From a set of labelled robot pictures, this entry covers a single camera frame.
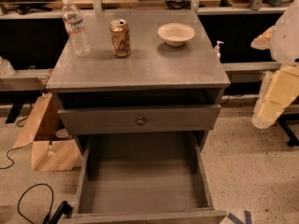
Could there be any clear plastic water bottle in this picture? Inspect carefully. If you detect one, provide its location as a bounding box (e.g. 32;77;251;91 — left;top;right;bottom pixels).
62;0;90;56

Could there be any black stand leg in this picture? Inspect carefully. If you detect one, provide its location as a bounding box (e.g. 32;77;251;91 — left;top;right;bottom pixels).
278;113;299;147

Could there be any blue floor tape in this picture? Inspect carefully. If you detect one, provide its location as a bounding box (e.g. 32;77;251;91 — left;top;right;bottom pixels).
226;210;252;224

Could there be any closed grey top drawer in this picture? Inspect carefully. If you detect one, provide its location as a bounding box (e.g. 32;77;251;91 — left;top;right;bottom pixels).
58;105;221;134

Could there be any white pump dispenser bottle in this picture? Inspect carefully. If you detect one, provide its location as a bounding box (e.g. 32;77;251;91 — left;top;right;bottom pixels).
214;40;224;61

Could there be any black floor cable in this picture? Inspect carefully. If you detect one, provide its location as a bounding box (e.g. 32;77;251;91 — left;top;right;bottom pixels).
17;183;73;224

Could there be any open grey middle drawer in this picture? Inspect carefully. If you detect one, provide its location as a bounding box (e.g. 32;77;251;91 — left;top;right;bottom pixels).
59;132;226;224

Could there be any orange soda can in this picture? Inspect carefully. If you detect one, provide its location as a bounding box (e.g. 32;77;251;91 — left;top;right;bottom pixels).
110;19;130;58

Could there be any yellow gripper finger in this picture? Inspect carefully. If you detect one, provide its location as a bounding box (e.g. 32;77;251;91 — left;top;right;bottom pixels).
251;65;299;129
250;26;274;50

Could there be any white paper bowl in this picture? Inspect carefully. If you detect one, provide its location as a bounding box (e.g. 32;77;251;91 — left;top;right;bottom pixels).
157;23;195;47

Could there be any grey wooden drawer cabinet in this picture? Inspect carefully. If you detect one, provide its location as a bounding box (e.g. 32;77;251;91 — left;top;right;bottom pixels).
45;13;232;224

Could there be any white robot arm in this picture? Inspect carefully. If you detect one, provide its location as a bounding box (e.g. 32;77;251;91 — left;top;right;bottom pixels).
251;0;299;129

